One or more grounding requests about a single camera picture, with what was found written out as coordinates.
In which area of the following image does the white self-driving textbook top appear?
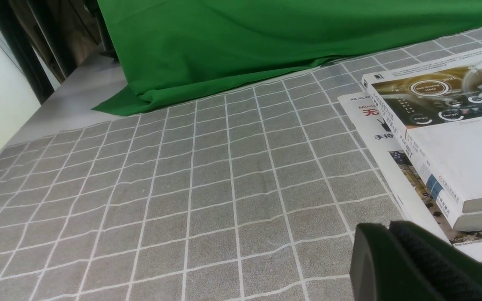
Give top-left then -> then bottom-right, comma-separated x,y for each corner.
361,41 -> 482,214

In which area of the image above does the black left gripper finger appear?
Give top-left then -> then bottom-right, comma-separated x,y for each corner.
349,221 -> 482,301

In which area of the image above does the large white bottom book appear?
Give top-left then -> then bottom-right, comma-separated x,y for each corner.
338,92 -> 482,262

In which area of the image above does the grey checked tablecloth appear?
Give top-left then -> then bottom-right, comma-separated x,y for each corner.
0,28 -> 482,301

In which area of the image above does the white middle book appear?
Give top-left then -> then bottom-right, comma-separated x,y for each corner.
406,138 -> 482,232

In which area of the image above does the green backdrop cloth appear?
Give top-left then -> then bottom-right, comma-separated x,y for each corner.
94,0 -> 482,116

